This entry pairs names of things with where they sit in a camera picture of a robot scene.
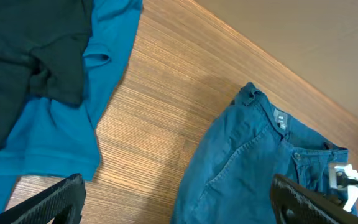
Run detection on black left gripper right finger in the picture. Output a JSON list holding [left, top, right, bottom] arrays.
[[270, 174, 358, 224]]

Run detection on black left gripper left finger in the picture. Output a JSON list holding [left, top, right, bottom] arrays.
[[0, 174, 86, 224]]

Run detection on dark blue denim shorts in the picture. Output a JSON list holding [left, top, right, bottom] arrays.
[[171, 83, 348, 223]]

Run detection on teal blue garment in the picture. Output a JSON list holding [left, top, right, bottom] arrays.
[[0, 0, 142, 213]]

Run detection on black garment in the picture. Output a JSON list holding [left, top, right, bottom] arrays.
[[0, 0, 93, 148]]

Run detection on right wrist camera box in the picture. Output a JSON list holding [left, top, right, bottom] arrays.
[[329, 162, 358, 212]]

